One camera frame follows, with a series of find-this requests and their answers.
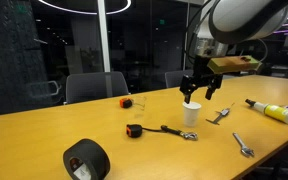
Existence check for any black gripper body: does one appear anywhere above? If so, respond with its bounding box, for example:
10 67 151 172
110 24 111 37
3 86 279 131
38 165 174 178
192 54 224 86

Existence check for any black orange strapped measuring tape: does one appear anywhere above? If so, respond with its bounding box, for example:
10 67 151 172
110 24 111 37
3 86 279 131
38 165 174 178
126 123 164 139

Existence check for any small orange measuring tape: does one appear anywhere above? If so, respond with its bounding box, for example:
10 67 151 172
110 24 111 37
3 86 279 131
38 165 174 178
119 97 134 109

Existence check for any black tape roll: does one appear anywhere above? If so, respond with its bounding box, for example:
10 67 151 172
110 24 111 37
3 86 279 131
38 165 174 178
62 138 112 180

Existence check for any grey office chair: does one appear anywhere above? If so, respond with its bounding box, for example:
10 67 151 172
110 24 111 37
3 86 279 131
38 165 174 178
164 69 195 89
64 71 131 105

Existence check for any white paper cup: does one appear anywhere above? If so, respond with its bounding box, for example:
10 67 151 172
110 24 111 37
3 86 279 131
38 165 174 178
182 101 202 128

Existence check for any metal vernier caliper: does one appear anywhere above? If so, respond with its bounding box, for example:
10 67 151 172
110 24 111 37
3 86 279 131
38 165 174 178
205 102 236 126

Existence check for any clear glass cup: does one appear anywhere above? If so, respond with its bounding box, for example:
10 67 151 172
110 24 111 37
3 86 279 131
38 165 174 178
131 95 148 112

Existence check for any silver open wrench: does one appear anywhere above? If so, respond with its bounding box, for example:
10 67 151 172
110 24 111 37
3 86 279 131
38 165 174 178
232 132 256 159

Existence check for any white yellow squeeze bottle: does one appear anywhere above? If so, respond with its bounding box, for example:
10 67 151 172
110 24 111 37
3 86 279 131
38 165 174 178
244 98 288 126

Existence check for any white pillar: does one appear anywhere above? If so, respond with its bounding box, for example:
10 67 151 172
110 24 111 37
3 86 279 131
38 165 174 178
96 0 112 73

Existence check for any black cable silver connector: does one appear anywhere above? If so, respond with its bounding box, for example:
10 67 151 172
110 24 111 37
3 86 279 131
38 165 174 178
184 0 218 61

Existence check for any black handled adjustable wrench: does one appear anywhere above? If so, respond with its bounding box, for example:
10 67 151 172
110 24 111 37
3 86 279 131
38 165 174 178
160 124 199 142

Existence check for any ring ceiling light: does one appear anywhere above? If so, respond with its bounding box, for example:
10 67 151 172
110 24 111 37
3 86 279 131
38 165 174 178
38 0 132 16

